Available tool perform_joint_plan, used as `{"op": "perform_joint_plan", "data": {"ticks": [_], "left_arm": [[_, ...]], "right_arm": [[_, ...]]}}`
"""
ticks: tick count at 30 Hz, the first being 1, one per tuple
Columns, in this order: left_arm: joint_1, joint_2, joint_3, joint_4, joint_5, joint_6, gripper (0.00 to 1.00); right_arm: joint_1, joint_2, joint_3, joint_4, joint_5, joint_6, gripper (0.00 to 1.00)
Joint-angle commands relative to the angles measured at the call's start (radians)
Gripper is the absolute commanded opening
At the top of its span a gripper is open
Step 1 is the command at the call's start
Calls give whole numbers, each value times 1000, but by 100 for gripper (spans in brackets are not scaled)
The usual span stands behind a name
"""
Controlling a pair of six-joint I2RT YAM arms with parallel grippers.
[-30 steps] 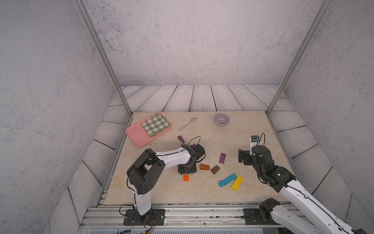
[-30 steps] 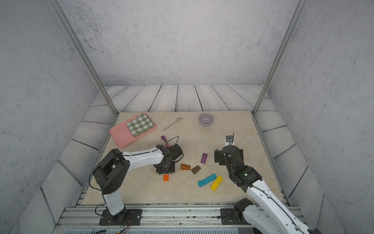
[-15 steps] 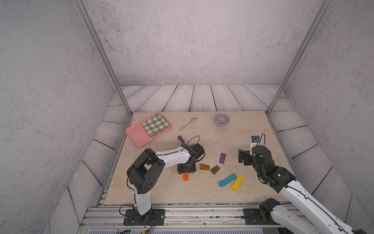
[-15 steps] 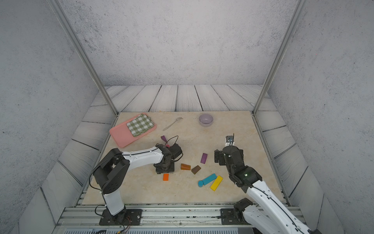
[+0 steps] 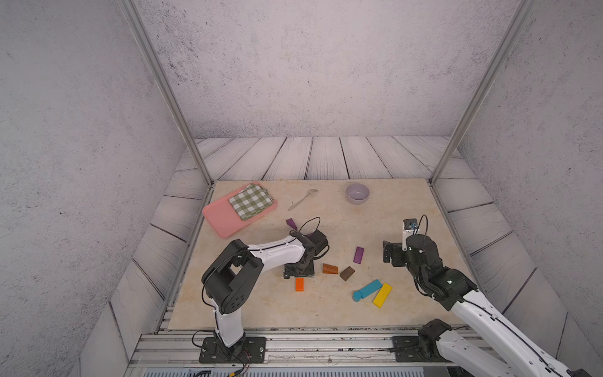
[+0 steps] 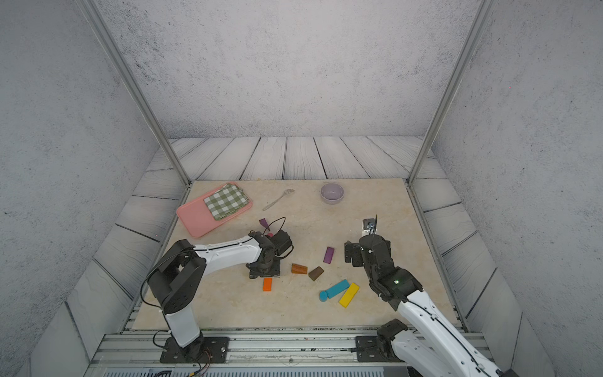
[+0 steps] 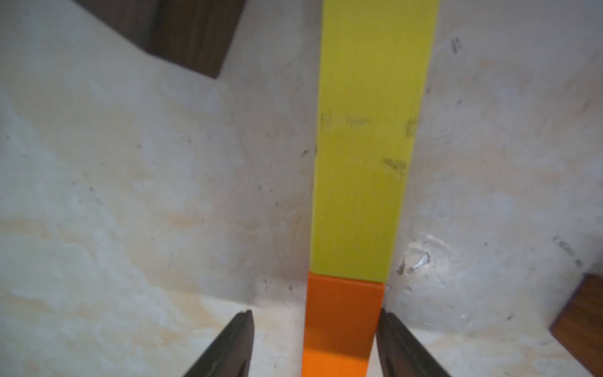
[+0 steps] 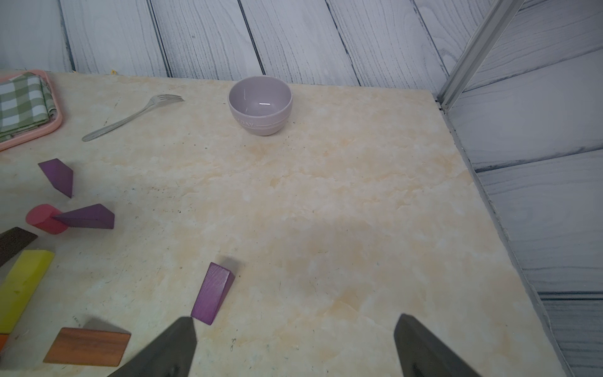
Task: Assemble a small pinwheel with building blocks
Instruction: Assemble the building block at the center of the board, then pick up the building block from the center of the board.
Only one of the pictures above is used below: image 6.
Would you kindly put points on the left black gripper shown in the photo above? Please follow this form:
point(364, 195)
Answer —
point(257, 272)

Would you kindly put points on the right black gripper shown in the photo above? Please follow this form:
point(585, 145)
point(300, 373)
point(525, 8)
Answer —
point(357, 252)

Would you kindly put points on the orange long block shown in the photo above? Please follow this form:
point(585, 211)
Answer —
point(267, 284)

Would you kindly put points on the orange brown block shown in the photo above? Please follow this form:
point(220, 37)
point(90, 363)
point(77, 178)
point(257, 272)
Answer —
point(299, 269)

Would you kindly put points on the teal cylinder block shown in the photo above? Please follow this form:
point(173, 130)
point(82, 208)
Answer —
point(333, 291)

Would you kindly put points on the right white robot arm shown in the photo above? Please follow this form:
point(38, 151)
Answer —
point(433, 346)

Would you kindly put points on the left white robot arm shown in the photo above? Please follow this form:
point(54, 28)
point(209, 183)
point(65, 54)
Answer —
point(175, 279)

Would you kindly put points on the dark brown block centre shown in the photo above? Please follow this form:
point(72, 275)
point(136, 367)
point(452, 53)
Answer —
point(315, 273)

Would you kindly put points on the yellow long block right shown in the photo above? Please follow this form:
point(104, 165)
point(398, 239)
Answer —
point(349, 295)

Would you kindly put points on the lilac bowl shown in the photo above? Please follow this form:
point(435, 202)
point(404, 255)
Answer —
point(332, 193)

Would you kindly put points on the green checkered cloth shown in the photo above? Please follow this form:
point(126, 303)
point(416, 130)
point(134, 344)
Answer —
point(227, 201)

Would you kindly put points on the pink plastic tray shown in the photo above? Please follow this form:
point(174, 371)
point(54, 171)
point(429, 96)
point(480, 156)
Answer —
point(198, 220)

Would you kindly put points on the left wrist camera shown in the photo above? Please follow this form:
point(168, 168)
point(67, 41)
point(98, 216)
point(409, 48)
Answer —
point(283, 244)

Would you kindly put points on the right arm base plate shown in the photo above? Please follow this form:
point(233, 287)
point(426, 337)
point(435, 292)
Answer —
point(374, 349)

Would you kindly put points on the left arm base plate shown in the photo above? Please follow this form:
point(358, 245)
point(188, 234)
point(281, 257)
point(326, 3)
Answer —
point(208, 350)

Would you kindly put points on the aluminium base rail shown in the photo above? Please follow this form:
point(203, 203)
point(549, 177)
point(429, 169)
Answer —
point(252, 352)

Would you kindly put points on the right aluminium frame post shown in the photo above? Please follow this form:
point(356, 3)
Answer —
point(484, 11)

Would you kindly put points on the aluminium frame post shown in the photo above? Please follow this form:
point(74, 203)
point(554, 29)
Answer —
point(104, 37)
point(484, 11)

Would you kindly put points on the left aluminium frame post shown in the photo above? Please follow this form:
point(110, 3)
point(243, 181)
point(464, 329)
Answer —
point(104, 37)

